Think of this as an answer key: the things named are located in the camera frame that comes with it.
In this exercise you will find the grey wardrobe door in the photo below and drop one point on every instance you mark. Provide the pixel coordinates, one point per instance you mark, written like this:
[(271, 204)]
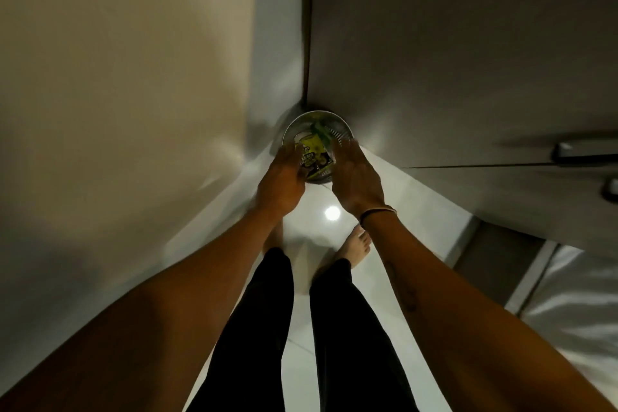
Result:
[(458, 49)]

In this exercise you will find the green wrapper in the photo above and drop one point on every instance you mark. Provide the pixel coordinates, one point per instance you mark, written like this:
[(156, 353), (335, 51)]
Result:
[(320, 130)]

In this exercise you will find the person's left fingers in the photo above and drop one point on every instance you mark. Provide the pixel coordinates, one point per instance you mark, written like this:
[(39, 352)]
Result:
[(291, 155)]

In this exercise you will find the person's right fingers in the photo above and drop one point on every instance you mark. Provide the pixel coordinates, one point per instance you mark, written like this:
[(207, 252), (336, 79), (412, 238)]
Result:
[(348, 152)]

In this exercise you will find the person's left foot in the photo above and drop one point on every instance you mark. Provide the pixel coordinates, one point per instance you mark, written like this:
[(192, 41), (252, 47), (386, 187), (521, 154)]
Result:
[(276, 237)]

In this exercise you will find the round silver waste bin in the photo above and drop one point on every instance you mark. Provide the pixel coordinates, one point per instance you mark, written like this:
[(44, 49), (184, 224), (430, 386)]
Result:
[(338, 129)]

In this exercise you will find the person's foot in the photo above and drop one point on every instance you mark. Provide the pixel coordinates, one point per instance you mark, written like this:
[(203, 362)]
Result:
[(356, 245), (276, 237)]

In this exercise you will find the grey wardrobe drawer front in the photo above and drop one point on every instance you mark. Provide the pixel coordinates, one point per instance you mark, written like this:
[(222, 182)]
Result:
[(521, 199)]

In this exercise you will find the person's left hand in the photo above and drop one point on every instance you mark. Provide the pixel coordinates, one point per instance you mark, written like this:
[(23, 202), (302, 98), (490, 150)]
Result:
[(279, 184)]

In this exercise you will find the person's right foot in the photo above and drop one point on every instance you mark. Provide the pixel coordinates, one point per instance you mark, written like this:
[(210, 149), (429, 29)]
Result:
[(356, 245)]

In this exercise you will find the person's right forearm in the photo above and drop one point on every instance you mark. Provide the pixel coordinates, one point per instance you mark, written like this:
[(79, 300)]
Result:
[(463, 329)]

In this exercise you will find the yellow printed packet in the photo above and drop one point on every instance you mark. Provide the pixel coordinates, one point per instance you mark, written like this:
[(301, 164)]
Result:
[(316, 153)]

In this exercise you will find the person's right hand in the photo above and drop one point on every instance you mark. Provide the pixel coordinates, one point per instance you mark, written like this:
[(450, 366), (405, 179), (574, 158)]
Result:
[(357, 182)]

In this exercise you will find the person's left forearm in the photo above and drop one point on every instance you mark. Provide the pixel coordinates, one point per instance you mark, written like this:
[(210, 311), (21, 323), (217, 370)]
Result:
[(159, 315)]

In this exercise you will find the black trousers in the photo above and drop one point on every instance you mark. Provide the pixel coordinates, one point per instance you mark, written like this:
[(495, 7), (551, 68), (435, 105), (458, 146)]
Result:
[(347, 344)]

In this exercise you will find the white bed sheet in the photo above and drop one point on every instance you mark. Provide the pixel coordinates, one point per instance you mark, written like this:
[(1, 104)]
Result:
[(579, 310)]

